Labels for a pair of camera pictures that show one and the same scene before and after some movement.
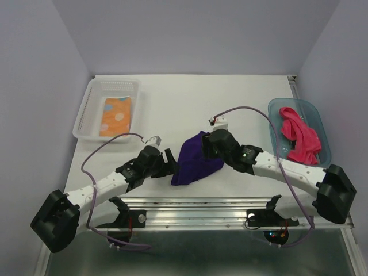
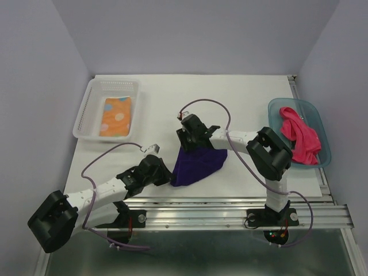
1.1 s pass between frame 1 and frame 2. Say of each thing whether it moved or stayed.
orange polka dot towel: stayed
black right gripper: moved
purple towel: stayed
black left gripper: moved
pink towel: stayed
